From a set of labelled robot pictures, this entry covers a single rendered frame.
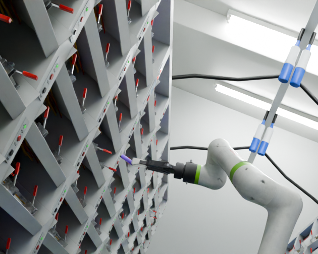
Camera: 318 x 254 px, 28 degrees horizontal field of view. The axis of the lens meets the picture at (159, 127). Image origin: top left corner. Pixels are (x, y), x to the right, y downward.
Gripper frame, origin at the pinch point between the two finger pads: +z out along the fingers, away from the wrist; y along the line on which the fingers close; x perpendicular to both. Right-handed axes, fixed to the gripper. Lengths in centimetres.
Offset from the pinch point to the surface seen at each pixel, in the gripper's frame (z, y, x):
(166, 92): 1, -77, -68
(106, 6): 16, 80, -32
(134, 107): 8.3, -1.8, -26.7
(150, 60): 4.3, 13.3, -45.3
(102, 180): 15.6, -5.9, 9.8
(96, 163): 15.6, 22.0, 9.8
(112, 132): 12.8, 15.7, -6.9
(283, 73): -65, -66, -90
